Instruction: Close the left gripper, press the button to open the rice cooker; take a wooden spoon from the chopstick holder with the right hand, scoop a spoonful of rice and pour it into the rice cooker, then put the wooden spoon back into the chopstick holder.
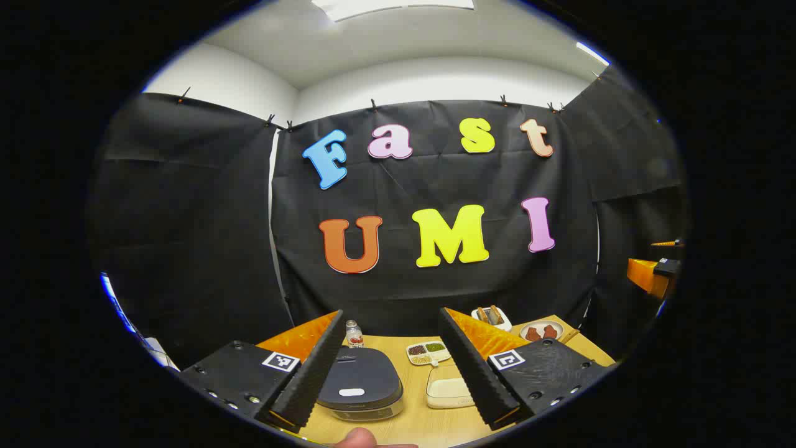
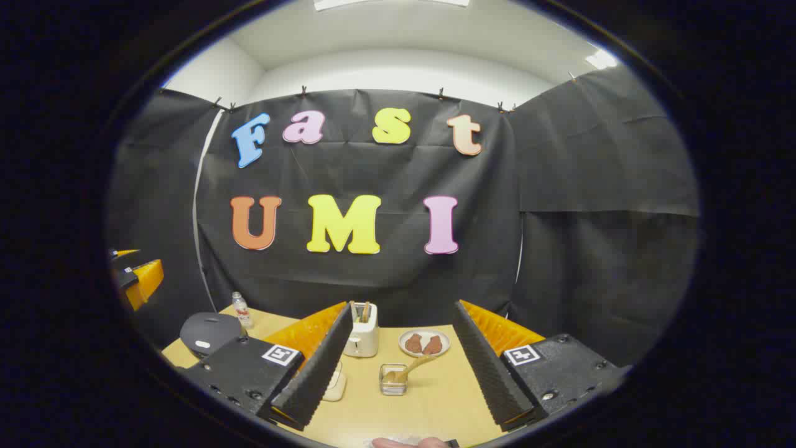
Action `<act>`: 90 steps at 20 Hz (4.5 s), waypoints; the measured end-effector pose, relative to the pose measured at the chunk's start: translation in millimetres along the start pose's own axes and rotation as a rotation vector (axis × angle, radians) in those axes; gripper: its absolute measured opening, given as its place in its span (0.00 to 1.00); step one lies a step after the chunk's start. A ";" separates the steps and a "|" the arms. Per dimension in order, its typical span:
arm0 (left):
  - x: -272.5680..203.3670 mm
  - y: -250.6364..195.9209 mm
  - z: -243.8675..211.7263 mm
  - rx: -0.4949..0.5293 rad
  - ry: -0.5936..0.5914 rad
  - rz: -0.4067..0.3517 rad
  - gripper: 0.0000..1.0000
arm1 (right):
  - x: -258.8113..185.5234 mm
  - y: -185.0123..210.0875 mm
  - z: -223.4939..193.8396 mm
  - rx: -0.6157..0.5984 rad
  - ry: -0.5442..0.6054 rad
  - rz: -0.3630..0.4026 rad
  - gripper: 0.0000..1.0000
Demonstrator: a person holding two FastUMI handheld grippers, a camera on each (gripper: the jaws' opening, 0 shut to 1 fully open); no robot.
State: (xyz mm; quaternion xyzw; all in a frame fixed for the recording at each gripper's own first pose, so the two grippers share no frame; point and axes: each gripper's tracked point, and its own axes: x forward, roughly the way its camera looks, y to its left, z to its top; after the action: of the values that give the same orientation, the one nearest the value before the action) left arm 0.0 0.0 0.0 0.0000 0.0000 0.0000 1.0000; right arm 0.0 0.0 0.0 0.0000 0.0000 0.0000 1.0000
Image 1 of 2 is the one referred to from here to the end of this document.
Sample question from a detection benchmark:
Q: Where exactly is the white round plate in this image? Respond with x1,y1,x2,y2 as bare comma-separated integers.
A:
520,320,564,342

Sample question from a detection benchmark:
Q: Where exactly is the white divided bean dish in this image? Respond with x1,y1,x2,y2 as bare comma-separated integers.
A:
406,340,451,366

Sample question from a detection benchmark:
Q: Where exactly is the computer monitor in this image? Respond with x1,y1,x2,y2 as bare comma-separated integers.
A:
99,272,181,374

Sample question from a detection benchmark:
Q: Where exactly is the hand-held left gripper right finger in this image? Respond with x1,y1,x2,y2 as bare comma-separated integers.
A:
438,307,616,431

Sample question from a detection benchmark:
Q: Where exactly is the white toaster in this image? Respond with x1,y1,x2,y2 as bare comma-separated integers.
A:
471,305,512,332

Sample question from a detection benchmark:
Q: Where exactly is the black rice cooker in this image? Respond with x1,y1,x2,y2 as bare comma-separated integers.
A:
316,346,405,422

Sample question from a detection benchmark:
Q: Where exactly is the clear rice container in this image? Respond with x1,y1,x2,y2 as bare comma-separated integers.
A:
426,364,476,409

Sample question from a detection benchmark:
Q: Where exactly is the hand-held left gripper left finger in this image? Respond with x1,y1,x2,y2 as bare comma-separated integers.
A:
180,309,347,434

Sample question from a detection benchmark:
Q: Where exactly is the small ceiling light panel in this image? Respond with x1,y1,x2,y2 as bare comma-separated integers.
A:
575,41,611,67

